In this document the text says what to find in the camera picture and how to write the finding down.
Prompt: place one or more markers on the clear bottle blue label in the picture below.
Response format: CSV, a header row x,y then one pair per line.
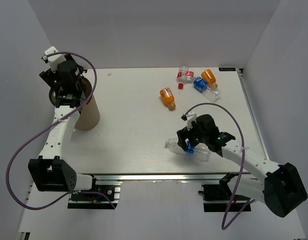
x,y
193,152

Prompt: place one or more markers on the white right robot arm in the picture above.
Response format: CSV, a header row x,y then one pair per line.
x,y
278,186

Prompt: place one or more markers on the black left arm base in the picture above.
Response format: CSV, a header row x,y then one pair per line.
x,y
104,195

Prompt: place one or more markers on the brown cardboard cylinder bin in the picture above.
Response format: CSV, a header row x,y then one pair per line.
x,y
89,115

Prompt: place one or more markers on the aluminium table front rail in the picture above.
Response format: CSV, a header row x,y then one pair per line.
x,y
160,177

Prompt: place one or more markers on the orange juice bottle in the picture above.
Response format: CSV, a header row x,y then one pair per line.
x,y
209,77
168,98

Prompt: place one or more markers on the blue sticker right corner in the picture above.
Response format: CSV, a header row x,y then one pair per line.
x,y
227,69

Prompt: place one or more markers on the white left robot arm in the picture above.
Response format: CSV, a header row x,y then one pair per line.
x,y
75,108

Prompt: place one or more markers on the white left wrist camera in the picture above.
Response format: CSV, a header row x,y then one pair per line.
x,y
54,60

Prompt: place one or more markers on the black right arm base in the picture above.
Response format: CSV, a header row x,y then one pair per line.
x,y
216,196

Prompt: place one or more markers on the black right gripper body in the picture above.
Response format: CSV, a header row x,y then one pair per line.
x,y
196,136

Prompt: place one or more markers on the blue label bottle far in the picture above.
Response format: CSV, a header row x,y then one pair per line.
x,y
206,89

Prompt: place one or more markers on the crushed red label bottle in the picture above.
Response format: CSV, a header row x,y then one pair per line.
x,y
185,75

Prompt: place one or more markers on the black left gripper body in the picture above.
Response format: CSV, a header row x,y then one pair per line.
x,y
68,57

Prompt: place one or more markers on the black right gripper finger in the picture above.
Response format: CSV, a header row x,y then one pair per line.
x,y
183,134
184,145

